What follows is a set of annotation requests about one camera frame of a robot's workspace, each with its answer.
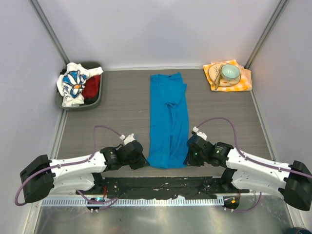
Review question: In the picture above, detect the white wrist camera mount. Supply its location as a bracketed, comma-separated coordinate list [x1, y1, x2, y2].
[119, 133, 137, 145]
[193, 126, 207, 141]

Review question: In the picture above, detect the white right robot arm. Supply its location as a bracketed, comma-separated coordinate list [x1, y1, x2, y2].
[184, 134, 312, 211]

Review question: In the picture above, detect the orange checkered cloth napkin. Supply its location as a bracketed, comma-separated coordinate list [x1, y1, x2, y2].
[203, 59, 252, 92]

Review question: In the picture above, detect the white flower print t shirt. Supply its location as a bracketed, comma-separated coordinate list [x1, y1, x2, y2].
[56, 62, 104, 108]

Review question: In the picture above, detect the red t shirt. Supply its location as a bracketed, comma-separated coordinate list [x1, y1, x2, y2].
[82, 75, 101, 105]

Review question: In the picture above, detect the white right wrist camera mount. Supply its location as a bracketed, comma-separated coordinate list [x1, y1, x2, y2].
[193, 126, 207, 141]

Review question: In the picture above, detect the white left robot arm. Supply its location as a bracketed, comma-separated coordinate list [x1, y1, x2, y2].
[18, 140, 149, 204]

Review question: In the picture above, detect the light blue ceramic bowl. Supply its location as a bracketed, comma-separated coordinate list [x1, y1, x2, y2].
[221, 64, 240, 80]

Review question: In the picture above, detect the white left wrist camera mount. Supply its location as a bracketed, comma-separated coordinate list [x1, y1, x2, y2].
[119, 133, 137, 145]

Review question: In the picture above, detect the gold fork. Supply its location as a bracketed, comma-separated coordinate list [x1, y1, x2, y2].
[213, 65, 223, 90]

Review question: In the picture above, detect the black t shirt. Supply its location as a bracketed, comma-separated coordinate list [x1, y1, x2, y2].
[59, 69, 67, 75]

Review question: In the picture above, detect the dark blue round object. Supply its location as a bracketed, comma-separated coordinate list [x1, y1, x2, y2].
[286, 227, 312, 234]

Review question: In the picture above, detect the blue t shirt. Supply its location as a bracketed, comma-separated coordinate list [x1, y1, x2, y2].
[147, 73, 189, 169]

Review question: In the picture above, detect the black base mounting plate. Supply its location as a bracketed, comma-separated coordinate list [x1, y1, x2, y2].
[81, 176, 249, 200]

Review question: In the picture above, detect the dark grey plastic basket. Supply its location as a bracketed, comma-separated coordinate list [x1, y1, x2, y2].
[56, 60, 104, 112]

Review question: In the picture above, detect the cream floral plate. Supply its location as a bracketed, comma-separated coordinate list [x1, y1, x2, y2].
[208, 62, 241, 89]

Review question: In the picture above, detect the white slotted cable duct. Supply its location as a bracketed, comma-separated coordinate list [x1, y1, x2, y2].
[41, 196, 224, 208]

